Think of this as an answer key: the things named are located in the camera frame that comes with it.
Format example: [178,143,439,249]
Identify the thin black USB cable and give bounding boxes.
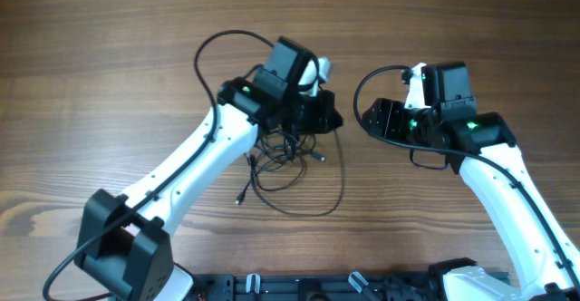
[248,128,346,218]

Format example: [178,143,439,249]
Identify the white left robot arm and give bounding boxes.
[72,36,343,300]

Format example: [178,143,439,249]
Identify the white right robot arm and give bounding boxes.
[354,62,579,300]

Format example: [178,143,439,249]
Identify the black right camera cable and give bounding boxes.
[352,63,580,284]

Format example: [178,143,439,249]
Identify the black camera cable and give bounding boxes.
[42,29,321,301]
[352,63,580,284]

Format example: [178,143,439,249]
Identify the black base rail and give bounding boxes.
[190,271,437,301]

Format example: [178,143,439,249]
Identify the black left camera cable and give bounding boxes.
[42,29,321,301]

